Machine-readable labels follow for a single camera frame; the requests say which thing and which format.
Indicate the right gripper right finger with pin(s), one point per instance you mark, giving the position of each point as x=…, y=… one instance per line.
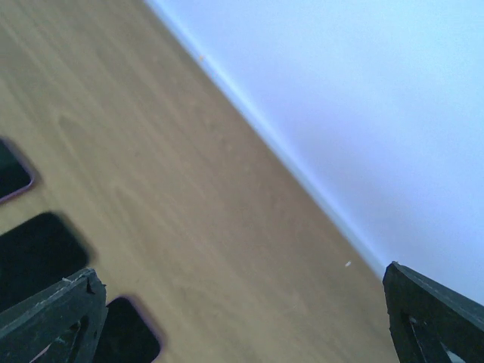
x=428, y=321

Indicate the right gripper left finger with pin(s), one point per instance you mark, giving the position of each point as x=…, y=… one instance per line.
x=62, y=323

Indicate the purple phone from white case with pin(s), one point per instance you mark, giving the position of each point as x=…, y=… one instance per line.
x=126, y=336

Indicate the black phone from blue case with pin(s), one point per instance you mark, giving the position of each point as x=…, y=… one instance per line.
x=36, y=254

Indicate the purple black phone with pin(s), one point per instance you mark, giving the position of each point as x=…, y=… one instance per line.
x=18, y=175

